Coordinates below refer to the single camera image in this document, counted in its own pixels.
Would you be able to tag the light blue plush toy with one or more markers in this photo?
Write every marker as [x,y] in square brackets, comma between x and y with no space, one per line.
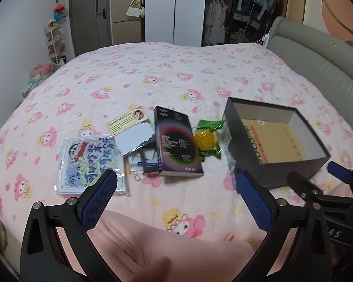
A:
[33,81]

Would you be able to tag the cartoon diamond painting kit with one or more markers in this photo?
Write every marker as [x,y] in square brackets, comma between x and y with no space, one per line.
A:
[82,158]

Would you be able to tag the yellow cartoon card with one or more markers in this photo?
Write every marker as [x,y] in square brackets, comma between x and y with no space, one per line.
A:
[123,123]

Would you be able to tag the white red blue packet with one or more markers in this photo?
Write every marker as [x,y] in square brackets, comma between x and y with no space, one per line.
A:
[135,161]

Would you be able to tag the red blue plush toy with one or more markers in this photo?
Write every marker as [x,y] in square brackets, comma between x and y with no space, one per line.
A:
[60,10]

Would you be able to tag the white shelf rack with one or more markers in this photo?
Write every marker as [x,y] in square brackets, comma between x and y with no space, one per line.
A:
[54,44]

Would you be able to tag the grey upholstered bed headboard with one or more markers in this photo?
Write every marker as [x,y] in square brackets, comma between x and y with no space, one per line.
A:
[311,64]

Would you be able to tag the grey door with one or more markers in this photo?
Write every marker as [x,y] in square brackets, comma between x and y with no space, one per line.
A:
[85,11]

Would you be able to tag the black cardboard storage box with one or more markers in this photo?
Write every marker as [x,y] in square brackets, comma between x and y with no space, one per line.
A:
[282,173]

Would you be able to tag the yellow paper envelope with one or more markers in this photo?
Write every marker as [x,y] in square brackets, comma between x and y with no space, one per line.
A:
[276,141]

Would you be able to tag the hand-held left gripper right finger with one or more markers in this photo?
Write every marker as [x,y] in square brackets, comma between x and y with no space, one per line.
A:
[253,199]

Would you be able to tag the pink plush cushion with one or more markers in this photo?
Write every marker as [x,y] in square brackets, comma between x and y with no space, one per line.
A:
[41,69]

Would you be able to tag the glass display cabinet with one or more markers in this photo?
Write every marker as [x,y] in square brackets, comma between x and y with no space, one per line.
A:
[220,11]

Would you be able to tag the white wardrobe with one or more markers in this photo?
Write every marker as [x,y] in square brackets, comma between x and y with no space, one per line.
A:
[176,6]

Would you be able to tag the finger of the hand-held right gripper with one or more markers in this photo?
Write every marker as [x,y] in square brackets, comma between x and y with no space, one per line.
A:
[301,183]
[339,171]

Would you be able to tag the plain white card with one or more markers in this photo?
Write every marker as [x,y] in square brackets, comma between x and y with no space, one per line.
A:
[132,141]

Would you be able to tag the yellow corn toy green packet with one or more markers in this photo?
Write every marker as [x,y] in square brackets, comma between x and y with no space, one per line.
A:
[204,141]

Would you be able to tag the black rainbow screen protector box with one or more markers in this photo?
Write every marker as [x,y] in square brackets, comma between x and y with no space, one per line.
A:
[176,141]

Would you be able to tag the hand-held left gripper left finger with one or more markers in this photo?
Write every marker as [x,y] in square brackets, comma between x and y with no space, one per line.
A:
[100,196]

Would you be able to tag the pink cartoon printed blanket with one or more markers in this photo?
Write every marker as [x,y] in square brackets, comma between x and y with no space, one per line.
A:
[164,79]

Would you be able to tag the white power plug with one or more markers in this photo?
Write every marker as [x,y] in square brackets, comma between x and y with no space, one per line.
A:
[265,38]

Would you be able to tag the black square frame case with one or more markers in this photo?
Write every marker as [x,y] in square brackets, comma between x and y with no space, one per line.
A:
[149,169]

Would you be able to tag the white handbag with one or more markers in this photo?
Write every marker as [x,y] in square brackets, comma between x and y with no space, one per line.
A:
[133,11]

